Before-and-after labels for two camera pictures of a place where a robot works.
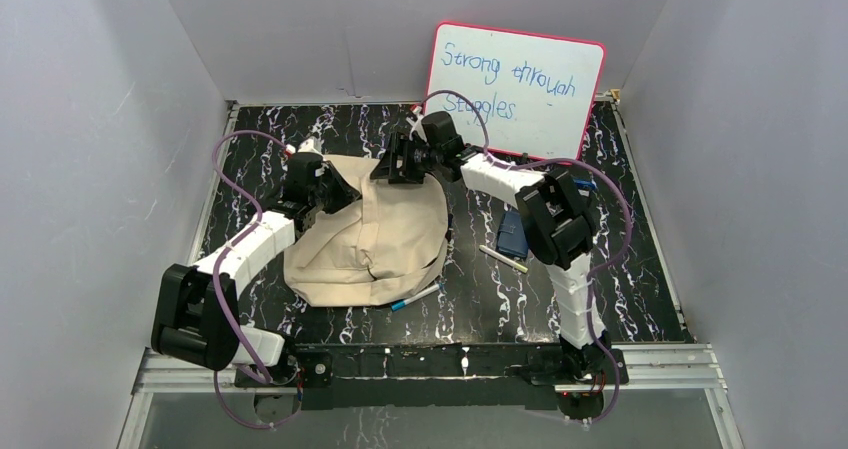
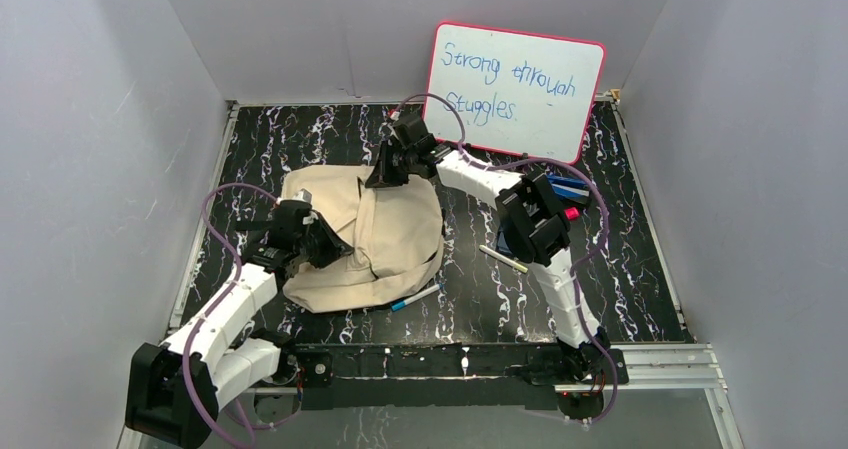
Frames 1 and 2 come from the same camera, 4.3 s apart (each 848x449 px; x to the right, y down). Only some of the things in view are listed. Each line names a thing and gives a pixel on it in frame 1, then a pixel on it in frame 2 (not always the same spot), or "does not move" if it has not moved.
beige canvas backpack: (382, 249) does not move
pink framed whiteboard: (536, 94) does not move
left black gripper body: (341, 190) to (324, 242)
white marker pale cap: (503, 258) does not move
